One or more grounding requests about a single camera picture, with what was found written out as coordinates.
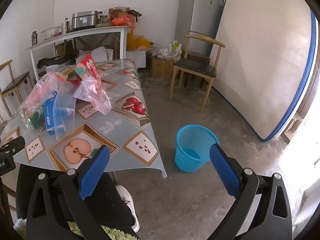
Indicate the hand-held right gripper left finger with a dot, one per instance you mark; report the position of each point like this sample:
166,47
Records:
95,172

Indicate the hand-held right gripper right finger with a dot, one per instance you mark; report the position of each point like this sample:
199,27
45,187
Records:
225,170

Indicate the green packet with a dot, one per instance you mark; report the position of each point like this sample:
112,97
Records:
36,120

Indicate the blue plastic mesh basket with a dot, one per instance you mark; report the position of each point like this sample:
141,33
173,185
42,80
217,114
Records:
190,140

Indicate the blue and white carton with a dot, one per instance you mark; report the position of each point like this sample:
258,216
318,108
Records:
50,120

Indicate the clear wrapper with pink print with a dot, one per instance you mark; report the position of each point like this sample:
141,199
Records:
35,97

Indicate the clear zip bag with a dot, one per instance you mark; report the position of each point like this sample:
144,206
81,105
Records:
65,115

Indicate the clear pink plastic bag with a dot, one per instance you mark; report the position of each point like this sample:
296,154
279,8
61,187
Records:
97,97

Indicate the brown paper bag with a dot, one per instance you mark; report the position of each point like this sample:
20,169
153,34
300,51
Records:
65,72

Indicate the red cartoon print carton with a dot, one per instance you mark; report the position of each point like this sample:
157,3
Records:
90,67

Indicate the person's white shoe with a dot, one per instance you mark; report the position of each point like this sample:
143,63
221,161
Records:
128,200

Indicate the green fuzzy jacket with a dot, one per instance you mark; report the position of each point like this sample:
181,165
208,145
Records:
110,232

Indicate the fruit print tablecloth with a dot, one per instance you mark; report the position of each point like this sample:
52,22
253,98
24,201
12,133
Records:
120,92

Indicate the black clothes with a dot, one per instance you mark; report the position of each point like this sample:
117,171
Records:
56,60

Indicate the white mattress with blue edge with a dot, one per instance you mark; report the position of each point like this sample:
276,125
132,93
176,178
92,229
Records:
262,62

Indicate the white woven sack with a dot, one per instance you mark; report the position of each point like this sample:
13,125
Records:
101,53

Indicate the cardboard box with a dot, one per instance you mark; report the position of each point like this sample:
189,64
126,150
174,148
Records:
161,67

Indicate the white foam box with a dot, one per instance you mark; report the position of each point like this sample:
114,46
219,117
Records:
136,58

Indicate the dark glass jar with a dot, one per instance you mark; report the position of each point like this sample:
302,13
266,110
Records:
34,38

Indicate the clear glass bowl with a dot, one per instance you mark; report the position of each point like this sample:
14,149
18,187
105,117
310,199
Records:
52,32

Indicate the white plastic shopping bag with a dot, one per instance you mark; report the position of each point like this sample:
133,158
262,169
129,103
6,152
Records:
166,51

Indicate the yellow plastic bag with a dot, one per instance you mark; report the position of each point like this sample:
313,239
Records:
136,41

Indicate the white side table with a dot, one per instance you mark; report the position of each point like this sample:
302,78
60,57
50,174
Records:
87,31

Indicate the steel flask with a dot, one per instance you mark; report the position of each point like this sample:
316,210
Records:
65,26

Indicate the silver kitchen appliance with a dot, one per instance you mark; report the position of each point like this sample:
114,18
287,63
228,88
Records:
84,20

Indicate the orange red plastic bag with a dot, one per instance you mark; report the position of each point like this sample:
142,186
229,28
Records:
122,20

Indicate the silver refrigerator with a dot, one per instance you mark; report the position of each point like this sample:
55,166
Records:
197,17

